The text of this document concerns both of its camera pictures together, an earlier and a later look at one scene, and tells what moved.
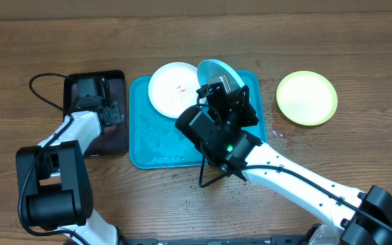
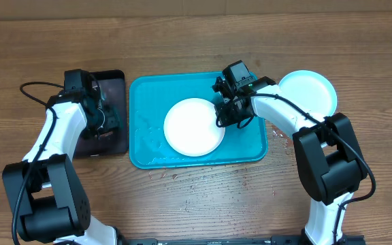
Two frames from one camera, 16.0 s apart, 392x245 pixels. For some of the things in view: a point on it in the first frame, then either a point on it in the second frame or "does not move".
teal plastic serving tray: [154, 141] does not move
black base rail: [283, 239] does not move
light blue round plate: [211, 69] -> [312, 90]
